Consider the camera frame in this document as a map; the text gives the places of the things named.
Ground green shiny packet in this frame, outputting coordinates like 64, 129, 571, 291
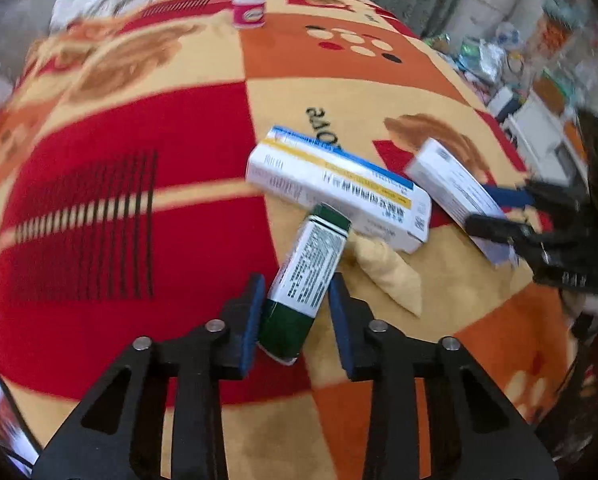
424, 32, 454, 54

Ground green and white box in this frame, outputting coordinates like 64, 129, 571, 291
256, 202, 352, 366

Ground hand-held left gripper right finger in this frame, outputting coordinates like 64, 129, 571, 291
327, 273, 560, 480

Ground orange red printed blanket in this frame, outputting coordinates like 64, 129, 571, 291
0, 0, 587, 480

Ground silver foil bag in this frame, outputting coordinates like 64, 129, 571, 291
471, 40, 510, 86

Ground white box, blue yellow stripes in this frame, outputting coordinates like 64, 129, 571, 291
245, 126, 432, 254

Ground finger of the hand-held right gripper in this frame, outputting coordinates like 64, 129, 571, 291
481, 179, 580, 211
464, 212, 547, 252

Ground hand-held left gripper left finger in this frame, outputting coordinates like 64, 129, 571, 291
32, 273, 266, 480

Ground white and blue medicine box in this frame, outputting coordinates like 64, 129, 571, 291
406, 137, 520, 267

